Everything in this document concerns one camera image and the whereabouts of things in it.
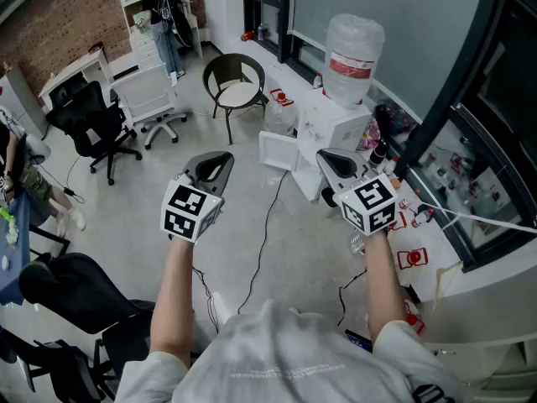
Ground blue table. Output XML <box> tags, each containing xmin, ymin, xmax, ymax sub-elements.
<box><xmin>0</xmin><ymin>190</ymin><xmax>32</xmax><ymax>306</ymax></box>

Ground dark wicker chair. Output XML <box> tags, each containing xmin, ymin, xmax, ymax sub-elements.
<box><xmin>201</xmin><ymin>52</ymin><xmax>270</xmax><ymax>146</ymax></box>

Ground black mesh office chair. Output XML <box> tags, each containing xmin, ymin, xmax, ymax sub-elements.
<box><xmin>44</xmin><ymin>80</ymin><xmax>143</xmax><ymax>186</ymax></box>

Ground black padded office chair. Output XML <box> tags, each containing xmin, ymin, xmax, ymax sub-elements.
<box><xmin>0</xmin><ymin>251</ymin><xmax>157</xmax><ymax>403</ymax></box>

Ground white desk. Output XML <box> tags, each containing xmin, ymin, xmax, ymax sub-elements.
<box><xmin>38</xmin><ymin>48</ymin><xmax>115</xmax><ymax>109</ymax></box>

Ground person's right forearm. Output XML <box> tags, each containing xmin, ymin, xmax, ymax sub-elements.
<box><xmin>362</xmin><ymin>228</ymin><xmax>409</xmax><ymax>344</ymax></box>

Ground white office chair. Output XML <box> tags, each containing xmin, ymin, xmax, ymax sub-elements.
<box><xmin>110</xmin><ymin>62</ymin><xmax>189</xmax><ymax>151</ymax></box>

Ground black framed window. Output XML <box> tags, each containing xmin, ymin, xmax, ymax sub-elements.
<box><xmin>242</xmin><ymin>0</ymin><xmax>537</xmax><ymax>273</ymax></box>

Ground colourful patterned bag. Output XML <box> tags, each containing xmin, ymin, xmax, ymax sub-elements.
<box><xmin>356</xmin><ymin>117</ymin><xmax>382</xmax><ymax>151</ymax></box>

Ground white bookshelf with drawers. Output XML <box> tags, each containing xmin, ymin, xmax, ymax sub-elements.
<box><xmin>114</xmin><ymin>0</ymin><xmax>205</xmax><ymax>77</ymax></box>

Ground dark phone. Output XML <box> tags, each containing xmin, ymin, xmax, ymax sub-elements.
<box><xmin>344</xmin><ymin>328</ymin><xmax>374</xmax><ymax>354</ymax></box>

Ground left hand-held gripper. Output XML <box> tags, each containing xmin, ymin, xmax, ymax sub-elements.
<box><xmin>160</xmin><ymin>150</ymin><xmax>236</xmax><ymax>244</ymax></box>

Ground black bottle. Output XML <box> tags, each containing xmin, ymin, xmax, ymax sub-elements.
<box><xmin>368</xmin><ymin>138</ymin><xmax>390</xmax><ymax>168</ymax></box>

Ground person's white shirt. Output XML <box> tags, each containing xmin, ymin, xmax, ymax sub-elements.
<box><xmin>114</xmin><ymin>299</ymin><xmax>467</xmax><ymax>403</ymax></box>

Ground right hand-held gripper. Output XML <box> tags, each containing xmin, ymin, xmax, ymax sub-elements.
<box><xmin>315</xmin><ymin>147</ymin><xmax>399</xmax><ymax>238</ymax></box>

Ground black floor cable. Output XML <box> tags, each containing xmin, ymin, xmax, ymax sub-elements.
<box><xmin>237</xmin><ymin>170</ymin><xmax>291</xmax><ymax>315</ymax></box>

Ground large clear water bottle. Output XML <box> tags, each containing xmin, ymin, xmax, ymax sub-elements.
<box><xmin>323</xmin><ymin>13</ymin><xmax>386</xmax><ymax>110</ymax></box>

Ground white water dispenser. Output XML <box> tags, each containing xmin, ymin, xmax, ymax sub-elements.
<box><xmin>258</xmin><ymin>87</ymin><xmax>373</xmax><ymax>203</ymax></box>

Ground white strap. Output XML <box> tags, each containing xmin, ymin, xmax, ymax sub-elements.
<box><xmin>417</xmin><ymin>202</ymin><xmax>537</xmax><ymax>235</ymax></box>

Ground black cable with adapter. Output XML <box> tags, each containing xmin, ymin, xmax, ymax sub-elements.
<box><xmin>36</xmin><ymin>152</ymin><xmax>86</xmax><ymax>206</ymax></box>

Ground wooden clothes hanger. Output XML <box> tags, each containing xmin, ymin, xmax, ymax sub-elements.
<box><xmin>431</xmin><ymin>259</ymin><xmax>464</xmax><ymax>311</ymax></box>

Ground thin black cable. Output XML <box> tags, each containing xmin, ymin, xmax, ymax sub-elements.
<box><xmin>337</xmin><ymin>268</ymin><xmax>368</xmax><ymax>327</ymax></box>

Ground small bottle red cap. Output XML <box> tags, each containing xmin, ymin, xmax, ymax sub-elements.
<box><xmin>411</xmin><ymin>207</ymin><xmax>436</xmax><ymax>229</ymax></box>
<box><xmin>398</xmin><ymin>189</ymin><xmax>421</xmax><ymax>212</ymax></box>

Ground person's left forearm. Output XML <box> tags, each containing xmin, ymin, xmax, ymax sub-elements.
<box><xmin>149</xmin><ymin>236</ymin><xmax>196</xmax><ymax>369</ymax></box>

